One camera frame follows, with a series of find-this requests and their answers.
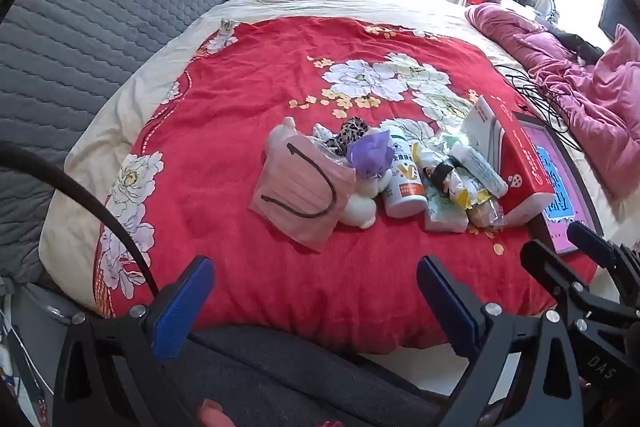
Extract white supplement bottle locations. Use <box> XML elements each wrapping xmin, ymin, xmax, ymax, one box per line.
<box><xmin>380</xmin><ymin>119</ymin><xmax>426</xmax><ymax>218</ymax></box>

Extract yellow sachet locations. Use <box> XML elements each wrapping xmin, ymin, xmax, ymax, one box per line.
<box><xmin>452</xmin><ymin>184</ymin><xmax>493</xmax><ymax>210</ymax></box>

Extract person's dark grey pants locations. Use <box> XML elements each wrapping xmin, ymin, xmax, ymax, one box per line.
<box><xmin>187</xmin><ymin>326</ymin><xmax>451</xmax><ymax>427</ymax></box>

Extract pink face mask pack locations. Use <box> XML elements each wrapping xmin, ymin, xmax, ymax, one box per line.
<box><xmin>248</xmin><ymin>134</ymin><xmax>357</xmax><ymax>253</ymax></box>

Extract thin black cable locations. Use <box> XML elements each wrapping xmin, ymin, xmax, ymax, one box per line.
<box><xmin>500</xmin><ymin>64</ymin><xmax>583</xmax><ymax>152</ymax></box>

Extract red floral blanket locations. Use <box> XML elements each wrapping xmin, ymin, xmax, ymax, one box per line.
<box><xmin>92</xmin><ymin>17</ymin><xmax>596</xmax><ymax>355</ymax></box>

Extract grey quilted headboard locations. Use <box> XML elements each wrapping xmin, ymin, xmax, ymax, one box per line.
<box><xmin>0</xmin><ymin>0</ymin><xmax>246</xmax><ymax>283</ymax></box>

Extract black television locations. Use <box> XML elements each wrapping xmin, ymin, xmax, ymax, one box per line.
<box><xmin>597</xmin><ymin>0</ymin><xmax>631</xmax><ymax>42</ymax></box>

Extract pink quilt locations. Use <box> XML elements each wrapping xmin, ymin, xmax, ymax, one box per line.
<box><xmin>465</xmin><ymin>2</ymin><xmax>640</xmax><ymax>202</ymax></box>

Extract pink exercise book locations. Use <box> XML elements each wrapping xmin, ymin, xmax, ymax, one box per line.
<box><xmin>530</xmin><ymin>129</ymin><xmax>581</xmax><ymax>253</ymax></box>

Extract leopard print scrunchie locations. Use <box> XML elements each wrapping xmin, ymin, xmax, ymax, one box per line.
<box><xmin>332</xmin><ymin>117</ymin><xmax>371</xmax><ymax>152</ymax></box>

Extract small doll figure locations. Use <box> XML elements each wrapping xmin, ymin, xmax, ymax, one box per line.
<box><xmin>430</xmin><ymin>159</ymin><xmax>463</xmax><ymax>198</ymax></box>

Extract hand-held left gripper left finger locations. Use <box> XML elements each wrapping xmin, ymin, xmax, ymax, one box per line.
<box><xmin>52</xmin><ymin>256</ymin><xmax>221</xmax><ymax>427</ymax></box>

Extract black clothing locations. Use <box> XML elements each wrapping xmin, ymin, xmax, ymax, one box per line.
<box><xmin>550</xmin><ymin>29</ymin><xmax>606</xmax><ymax>65</ymax></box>

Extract white floral scrunchie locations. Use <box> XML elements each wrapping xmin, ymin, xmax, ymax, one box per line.
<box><xmin>312</xmin><ymin>123</ymin><xmax>346</xmax><ymax>155</ymax></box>

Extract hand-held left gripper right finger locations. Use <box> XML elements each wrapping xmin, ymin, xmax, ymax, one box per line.
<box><xmin>416</xmin><ymin>255</ymin><xmax>596</xmax><ymax>427</ymax></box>

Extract white plush toy purple cloth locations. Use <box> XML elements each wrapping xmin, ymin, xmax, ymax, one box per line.
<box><xmin>340</xmin><ymin>129</ymin><xmax>396</xmax><ymax>233</ymax></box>

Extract thick black gripper cable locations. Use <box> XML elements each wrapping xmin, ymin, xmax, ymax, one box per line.
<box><xmin>0</xmin><ymin>144</ymin><xmax>161</xmax><ymax>303</ymax></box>

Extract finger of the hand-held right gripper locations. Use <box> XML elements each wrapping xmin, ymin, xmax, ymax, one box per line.
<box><xmin>566</xmin><ymin>221</ymin><xmax>640</xmax><ymax>299</ymax></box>
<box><xmin>520</xmin><ymin>238</ymin><xmax>640</xmax><ymax>319</ymax></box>

